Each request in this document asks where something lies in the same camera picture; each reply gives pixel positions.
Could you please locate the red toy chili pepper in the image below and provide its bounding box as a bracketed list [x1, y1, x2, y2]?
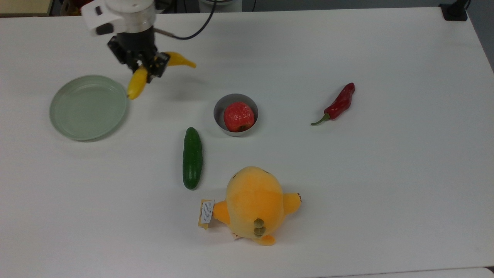
[311, 82, 356, 126]

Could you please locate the green toy cucumber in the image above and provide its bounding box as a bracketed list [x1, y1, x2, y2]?
[182, 127, 203, 190]

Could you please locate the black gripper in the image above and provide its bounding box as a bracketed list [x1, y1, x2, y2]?
[107, 32, 171, 84]

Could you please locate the orange plush toy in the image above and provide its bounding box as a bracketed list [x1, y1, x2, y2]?
[198, 166, 303, 247]

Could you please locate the pale green plastic plate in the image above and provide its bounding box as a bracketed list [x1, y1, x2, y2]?
[49, 75, 129, 142]

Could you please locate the small grey metal bowl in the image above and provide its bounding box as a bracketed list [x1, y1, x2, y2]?
[213, 93, 259, 137]

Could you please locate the black stand base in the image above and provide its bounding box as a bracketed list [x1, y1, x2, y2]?
[439, 0, 470, 22]

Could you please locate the red toy apple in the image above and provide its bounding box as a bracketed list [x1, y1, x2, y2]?
[223, 102, 255, 132]

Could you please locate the yellow toy banana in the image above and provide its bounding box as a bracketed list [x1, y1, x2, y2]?
[127, 51, 197, 100]

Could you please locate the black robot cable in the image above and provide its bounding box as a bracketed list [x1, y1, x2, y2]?
[154, 0, 217, 41]

